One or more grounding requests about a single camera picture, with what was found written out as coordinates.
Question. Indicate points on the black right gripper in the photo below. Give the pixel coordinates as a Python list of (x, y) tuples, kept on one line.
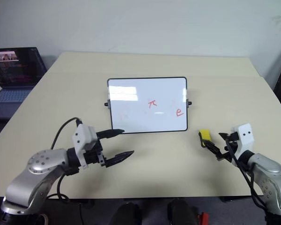
[(228, 152)]

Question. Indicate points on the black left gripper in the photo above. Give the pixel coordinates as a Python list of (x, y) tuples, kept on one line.
[(93, 158)]

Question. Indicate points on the yellow eraser with black felt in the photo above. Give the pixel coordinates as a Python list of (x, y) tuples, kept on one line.
[(205, 134)]

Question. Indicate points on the black-framed whiteboard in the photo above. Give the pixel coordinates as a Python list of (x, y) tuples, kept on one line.
[(142, 93)]

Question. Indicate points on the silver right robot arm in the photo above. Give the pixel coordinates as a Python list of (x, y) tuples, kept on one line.
[(269, 173)]

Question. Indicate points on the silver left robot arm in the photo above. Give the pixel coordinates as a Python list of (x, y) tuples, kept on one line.
[(37, 182)]

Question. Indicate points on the small red object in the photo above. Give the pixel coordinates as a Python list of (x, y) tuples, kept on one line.
[(203, 219)]

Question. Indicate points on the open blue laptop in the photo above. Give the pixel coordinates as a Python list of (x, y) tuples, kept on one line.
[(14, 70)]

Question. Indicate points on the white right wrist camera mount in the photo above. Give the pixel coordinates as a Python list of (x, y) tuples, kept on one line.
[(244, 138)]

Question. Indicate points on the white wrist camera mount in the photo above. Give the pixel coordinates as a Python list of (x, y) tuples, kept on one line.
[(244, 138), (80, 138)]

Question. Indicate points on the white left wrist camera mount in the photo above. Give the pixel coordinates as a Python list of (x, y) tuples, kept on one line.
[(80, 138)]

